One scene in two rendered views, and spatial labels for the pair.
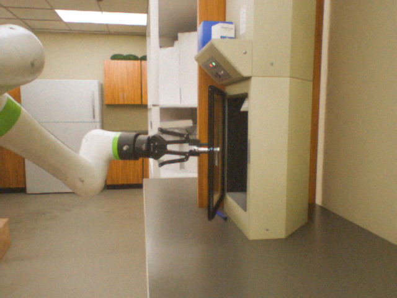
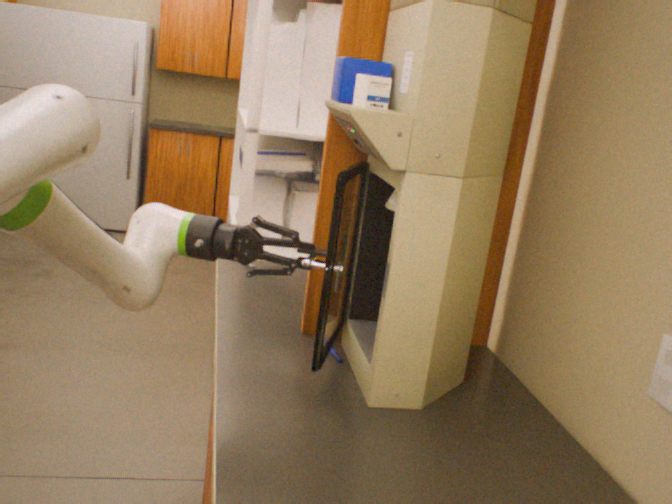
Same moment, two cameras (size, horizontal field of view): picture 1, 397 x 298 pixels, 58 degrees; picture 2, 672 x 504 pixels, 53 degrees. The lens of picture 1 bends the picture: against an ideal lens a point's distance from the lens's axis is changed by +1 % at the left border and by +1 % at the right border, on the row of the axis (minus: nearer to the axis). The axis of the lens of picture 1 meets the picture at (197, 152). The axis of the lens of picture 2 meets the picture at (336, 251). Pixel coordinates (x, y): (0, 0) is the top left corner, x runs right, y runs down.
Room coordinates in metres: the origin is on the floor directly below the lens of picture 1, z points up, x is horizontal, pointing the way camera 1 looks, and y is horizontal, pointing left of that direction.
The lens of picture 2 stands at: (-0.23, 0.00, 1.55)
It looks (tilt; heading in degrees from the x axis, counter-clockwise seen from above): 14 degrees down; 358
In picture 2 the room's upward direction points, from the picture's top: 8 degrees clockwise
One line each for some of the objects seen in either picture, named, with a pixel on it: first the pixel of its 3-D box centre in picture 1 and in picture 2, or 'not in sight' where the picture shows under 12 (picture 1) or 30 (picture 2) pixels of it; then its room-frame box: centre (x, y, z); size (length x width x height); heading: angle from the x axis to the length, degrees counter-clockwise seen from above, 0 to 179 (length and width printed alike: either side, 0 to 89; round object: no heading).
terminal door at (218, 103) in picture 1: (216, 149); (340, 260); (1.15, -0.06, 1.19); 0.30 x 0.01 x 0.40; 169
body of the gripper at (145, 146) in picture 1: (152, 146); (241, 244); (1.14, 0.14, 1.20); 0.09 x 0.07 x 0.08; 79
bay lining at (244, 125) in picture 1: (271, 148); (425, 267); (1.18, -0.25, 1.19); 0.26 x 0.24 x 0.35; 9
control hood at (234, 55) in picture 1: (219, 65); (361, 131); (1.15, -0.07, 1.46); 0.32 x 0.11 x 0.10; 9
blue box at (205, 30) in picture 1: (214, 38); (360, 82); (1.22, -0.06, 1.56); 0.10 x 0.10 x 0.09; 9
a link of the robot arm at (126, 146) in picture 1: (131, 146); (206, 238); (1.15, 0.22, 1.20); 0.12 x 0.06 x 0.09; 169
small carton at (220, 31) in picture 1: (223, 36); (371, 92); (1.10, -0.08, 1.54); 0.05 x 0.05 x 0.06; 27
